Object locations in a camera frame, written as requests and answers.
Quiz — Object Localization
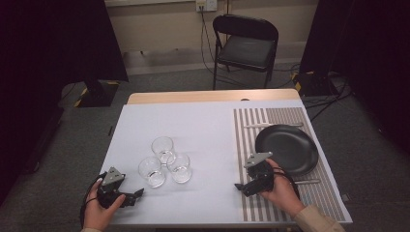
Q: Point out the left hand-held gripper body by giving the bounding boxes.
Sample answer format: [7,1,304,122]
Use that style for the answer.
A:
[96,166,136,210]

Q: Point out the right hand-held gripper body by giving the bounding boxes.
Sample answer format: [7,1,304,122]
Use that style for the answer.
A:
[244,151,276,197]

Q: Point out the clear drinking glass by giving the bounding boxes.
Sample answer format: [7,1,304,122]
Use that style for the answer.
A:
[137,156,167,189]
[166,153,193,185]
[151,135,177,166]

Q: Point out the person's left hand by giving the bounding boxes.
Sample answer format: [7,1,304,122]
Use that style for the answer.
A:
[82,178,127,232]

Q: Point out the person's right hand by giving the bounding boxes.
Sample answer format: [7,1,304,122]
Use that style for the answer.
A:
[259,158,306,218]

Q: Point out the black plate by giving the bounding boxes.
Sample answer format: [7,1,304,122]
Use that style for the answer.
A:
[254,124,320,178]

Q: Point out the silver cutlery piece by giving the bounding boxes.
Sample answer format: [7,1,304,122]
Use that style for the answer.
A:
[243,122,305,130]
[293,179,322,186]

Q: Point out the striped placemat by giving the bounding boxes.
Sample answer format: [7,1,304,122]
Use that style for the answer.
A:
[232,106,348,223]

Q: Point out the white table mat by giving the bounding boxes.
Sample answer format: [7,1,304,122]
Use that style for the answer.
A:
[100,99,353,226]

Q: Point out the black stand base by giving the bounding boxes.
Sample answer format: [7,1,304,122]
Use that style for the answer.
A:
[290,71,340,98]
[73,79,121,108]

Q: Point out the black folding chair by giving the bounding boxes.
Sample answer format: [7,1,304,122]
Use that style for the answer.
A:
[211,14,280,91]

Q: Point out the black curtain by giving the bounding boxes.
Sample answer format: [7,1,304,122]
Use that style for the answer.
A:
[299,0,410,156]
[0,0,130,207]

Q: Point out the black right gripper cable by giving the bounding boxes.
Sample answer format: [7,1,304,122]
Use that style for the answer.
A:
[272,166,302,200]

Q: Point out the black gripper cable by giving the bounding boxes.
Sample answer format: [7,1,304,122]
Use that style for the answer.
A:
[79,171,108,228]
[272,166,302,200]

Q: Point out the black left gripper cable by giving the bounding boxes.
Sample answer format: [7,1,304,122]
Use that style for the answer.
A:
[79,171,108,228]

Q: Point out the black floor cables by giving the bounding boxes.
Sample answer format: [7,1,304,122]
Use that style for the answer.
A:
[302,72,354,123]

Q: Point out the black wall cable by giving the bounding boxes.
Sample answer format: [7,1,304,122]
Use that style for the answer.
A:
[198,9,250,88]

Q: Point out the white wall outlet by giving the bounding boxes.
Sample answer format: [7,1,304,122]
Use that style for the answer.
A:
[194,0,219,14]

